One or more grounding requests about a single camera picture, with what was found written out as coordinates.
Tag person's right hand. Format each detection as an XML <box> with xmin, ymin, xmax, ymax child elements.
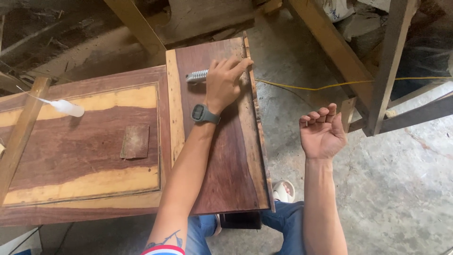
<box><xmin>299</xmin><ymin>103</ymin><xmax>348</xmax><ymax>160</ymax></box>

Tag person's left hand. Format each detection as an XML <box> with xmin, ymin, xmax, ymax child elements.
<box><xmin>205</xmin><ymin>57</ymin><xmax>255</xmax><ymax>114</ymax></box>

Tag grey ribbed tool handle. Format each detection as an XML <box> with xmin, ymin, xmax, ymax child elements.
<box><xmin>185</xmin><ymin>69</ymin><xmax>210</xmax><ymax>85</ymax></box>

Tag grey digital wristwatch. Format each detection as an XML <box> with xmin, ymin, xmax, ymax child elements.
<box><xmin>191</xmin><ymin>104</ymin><xmax>221</xmax><ymax>125</ymax></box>

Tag white sandal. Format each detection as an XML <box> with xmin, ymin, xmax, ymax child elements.
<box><xmin>271</xmin><ymin>179</ymin><xmax>296</xmax><ymax>204</ymax></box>

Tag rough wooden slab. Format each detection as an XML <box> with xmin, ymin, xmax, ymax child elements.
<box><xmin>155</xmin><ymin>0</ymin><xmax>256</xmax><ymax>47</ymax></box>

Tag blue jeans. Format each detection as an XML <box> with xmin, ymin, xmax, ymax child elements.
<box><xmin>185</xmin><ymin>200</ymin><xmax>306</xmax><ymax>255</ymax></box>

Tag brown sandpaper piece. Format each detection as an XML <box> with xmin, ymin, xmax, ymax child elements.
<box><xmin>120</xmin><ymin>124</ymin><xmax>151</xmax><ymax>160</ymax></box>

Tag slanted wooden beam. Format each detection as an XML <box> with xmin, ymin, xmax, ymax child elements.
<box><xmin>103</xmin><ymin>0</ymin><xmax>167</xmax><ymax>56</ymax></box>

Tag white printed sack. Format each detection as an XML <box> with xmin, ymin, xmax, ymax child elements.
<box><xmin>315</xmin><ymin>0</ymin><xmax>357</xmax><ymax>23</ymax></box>

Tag reddish brown wooden door panel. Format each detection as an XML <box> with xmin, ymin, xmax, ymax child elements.
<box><xmin>0</xmin><ymin>35</ymin><xmax>276</xmax><ymax>227</ymax></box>

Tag white glue bottle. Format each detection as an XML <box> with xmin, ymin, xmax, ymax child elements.
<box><xmin>16</xmin><ymin>85</ymin><xmax>86</xmax><ymax>118</ymax></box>

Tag light wooden plank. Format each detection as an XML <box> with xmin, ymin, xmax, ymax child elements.
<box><xmin>0</xmin><ymin>76</ymin><xmax>52</xmax><ymax>207</ymax></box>

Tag white board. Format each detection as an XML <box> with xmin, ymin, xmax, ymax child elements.
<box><xmin>0</xmin><ymin>227</ymin><xmax>43</xmax><ymax>255</ymax></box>

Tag yellow cord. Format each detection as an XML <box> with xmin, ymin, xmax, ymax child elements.
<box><xmin>255</xmin><ymin>76</ymin><xmax>453</xmax><ymax>91</ymax></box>

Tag wooden workbench frame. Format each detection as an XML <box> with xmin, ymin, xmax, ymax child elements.
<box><xmin>286</xmin><ymin>0</ymin><xmax>453</xmax><ymax>137</ymax></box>

